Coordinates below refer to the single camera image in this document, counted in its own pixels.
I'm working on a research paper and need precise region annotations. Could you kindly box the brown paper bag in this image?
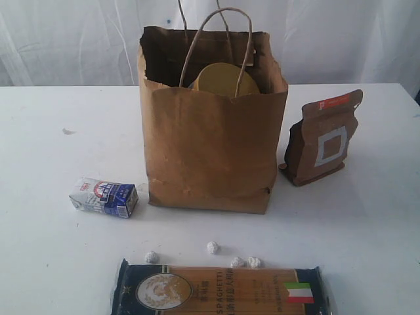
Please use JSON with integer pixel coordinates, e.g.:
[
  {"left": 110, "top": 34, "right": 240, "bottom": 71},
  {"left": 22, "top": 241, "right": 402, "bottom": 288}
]
[{"left": 138, "top": 26, "right": 288, "bottom": 214}]

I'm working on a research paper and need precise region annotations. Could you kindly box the clear jar with gold lid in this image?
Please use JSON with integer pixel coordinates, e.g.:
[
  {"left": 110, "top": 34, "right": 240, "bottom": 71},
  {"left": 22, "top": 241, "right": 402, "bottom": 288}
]
[{"left": 189, "top": 62, "right": 260, "bottom": 98}]

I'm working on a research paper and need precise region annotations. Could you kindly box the small blue milk carton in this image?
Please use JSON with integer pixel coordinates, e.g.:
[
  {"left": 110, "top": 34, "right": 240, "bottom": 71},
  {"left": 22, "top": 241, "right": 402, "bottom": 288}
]
[{"left": 69, "top": 177, "right": 138, "bottom": 219}]

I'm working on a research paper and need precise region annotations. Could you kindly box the brown stand-up pouch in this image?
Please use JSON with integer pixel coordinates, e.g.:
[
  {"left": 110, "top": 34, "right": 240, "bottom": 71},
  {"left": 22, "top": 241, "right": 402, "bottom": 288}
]
[{"left": 278, "top": 89, "right": 363, "bottom": 186}]

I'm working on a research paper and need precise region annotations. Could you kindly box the spaghetti package dark blue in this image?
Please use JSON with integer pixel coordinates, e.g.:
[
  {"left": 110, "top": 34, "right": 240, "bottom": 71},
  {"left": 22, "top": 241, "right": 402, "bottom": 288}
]
[{"left": 112, "top": 260, "right": 332, "bottom": 315}]

